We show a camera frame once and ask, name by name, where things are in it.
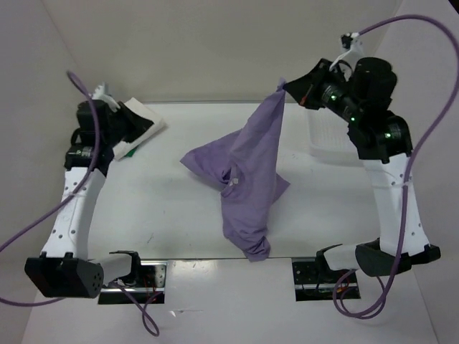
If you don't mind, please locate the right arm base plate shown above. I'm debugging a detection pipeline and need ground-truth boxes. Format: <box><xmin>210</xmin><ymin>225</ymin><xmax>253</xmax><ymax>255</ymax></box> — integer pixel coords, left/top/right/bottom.
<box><xmin>291</xmin><ymin>257</ymin><xmax>361</xmax><ymax>302</ymax></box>

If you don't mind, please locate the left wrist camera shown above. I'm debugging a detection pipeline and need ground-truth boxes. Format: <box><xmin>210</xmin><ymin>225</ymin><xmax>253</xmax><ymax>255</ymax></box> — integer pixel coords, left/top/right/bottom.
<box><xmin>91</xmin><ymin>82</ymin><xmax>120</xmax><ymax>112</ymax></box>

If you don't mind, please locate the white t-shirt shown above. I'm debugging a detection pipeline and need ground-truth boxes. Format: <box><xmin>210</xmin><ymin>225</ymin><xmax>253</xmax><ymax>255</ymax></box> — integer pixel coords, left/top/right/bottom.
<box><xmin>113</xmin><ymin>97</ymin><xmax>166</xmax><ymax>161</ymax></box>

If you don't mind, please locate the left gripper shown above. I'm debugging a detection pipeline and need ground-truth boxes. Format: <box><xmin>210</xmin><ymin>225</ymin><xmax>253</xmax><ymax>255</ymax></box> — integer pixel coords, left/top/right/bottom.
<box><xmin>104</xmin><ymin>101</ymin><xmax>155</xmax><ymax>147</ymax></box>

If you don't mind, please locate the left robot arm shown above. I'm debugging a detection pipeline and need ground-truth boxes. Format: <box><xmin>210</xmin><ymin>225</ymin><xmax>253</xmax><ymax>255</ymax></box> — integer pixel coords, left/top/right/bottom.
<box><xmin>24</xmin><ymin>98</ymin><xmax>161</xmax><ymax>298</ymax></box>

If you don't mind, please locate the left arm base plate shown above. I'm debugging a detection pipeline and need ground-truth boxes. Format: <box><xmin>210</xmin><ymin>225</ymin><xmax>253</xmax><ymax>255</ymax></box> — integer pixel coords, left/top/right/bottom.
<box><xmin>98</xmin><ymin>259</ymin><xmax>168</xmax><ymax>305</ymax></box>

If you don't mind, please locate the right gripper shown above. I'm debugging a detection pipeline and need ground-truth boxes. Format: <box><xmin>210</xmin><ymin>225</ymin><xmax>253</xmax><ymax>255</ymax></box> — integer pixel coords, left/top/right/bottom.
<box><xmin>284</xmin><ymin>57</ymin><xmax>364</xmax><ymax>123</ymax></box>

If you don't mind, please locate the green t-shirt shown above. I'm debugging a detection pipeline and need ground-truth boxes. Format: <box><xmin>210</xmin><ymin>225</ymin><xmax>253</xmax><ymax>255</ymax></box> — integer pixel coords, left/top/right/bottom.
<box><xmin>124</xmin><ymin>148</ymin><xmax>137</xmax><ymax>158</ymax></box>

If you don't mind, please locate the white plastic laundry basket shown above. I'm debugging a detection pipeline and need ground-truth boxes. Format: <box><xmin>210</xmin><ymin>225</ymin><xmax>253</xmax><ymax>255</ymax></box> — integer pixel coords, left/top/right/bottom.
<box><xmin>306</xmin><ymin>109</ymin><xmax>359</xmax><ymax>164</ymax></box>

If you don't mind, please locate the purple t-shirt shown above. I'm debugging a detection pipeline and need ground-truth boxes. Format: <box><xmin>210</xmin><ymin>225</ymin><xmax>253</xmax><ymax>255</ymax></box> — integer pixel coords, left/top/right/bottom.
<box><xmin>180</xmin><ymin>80</ymin><xmax>290</xmax><ymax>262</ymax></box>

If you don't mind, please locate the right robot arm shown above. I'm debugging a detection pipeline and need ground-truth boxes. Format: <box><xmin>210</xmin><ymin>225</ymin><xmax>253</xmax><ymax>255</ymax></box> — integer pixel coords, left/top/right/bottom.
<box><xmin>283</xmin><ymin>57</ymin><xmax>441</xmax><ymax>282</ymax></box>

